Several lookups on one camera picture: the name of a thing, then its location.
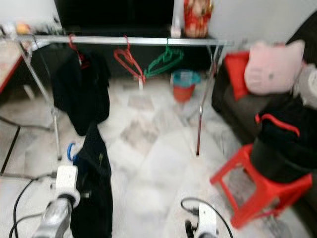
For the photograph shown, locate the black garment green logo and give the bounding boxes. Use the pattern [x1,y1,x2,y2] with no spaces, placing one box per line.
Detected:
[69,121,114,238]

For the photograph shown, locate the blue plastic clothes hanger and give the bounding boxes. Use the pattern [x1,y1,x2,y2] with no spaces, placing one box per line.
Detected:
[66,141,81,165]

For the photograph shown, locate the green plastic clothes hanger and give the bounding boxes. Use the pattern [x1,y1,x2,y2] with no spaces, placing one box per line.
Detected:
[145,39,185,80]

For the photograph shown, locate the red plastic clothes hanger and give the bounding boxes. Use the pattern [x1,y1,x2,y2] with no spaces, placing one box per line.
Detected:
[67,33,92,71]
[112,36,148,86]

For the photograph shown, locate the red plastic stool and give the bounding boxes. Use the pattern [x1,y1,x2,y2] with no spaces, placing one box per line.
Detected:
[209,143,314,231]

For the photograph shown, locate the black round bucket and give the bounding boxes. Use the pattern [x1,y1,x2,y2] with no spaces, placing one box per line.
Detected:
[249,136,317,185]

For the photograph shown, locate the dark grey sofa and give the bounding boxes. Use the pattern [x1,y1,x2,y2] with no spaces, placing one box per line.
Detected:
[210,22,317,149]

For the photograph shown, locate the orange bin teal bag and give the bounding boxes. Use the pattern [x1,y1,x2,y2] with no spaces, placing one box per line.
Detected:
[170,68,202,105]

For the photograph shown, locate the red cushion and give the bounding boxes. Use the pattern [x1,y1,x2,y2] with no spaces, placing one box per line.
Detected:
[222,51,252,102]

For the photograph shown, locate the black printed t-shirt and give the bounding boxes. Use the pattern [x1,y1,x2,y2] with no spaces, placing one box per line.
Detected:
[53,49,112,138]

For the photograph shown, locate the pink cat face pillow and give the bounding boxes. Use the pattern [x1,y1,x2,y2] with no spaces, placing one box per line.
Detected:
[244,39,306,97]

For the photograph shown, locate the round grey owl plush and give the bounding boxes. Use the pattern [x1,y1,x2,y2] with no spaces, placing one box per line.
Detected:
[293,63,317,111]

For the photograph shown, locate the white tissue box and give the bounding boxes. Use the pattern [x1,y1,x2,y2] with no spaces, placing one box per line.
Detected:
[170,22,183,39]

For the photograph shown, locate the chrome clothes rack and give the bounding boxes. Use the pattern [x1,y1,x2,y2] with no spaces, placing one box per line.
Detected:
[11,32,237,160]

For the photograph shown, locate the marble top folding table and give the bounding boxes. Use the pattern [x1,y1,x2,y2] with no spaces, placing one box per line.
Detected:
[0,39,55,180]

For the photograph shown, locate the red gold figurine statue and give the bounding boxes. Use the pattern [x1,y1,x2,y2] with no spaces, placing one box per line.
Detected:
[182,0,214,40]

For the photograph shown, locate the black flat television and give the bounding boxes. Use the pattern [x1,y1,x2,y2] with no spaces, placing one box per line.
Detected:
[53,0,175,31]

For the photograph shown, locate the orange plush ball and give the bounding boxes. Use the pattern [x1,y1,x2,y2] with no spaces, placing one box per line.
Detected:
[16,21,31,35]

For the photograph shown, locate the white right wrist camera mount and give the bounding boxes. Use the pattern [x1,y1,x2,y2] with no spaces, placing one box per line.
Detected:
[198,202,222,238]

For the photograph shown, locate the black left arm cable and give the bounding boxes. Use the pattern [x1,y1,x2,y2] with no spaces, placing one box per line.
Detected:
[8,173,60,238]

